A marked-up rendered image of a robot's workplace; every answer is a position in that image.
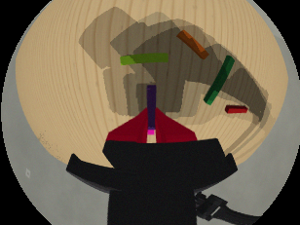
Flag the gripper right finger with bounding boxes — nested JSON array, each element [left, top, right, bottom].
[[155, 108, 198, 143]]

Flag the lime green rod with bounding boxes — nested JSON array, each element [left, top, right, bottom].
[[120, 53, 169, 65]]

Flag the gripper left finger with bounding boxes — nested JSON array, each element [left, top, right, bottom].
[[105, 108, 148, 143]]

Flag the orange rod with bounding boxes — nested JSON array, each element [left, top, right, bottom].
[[176, 30, 209, 59]]

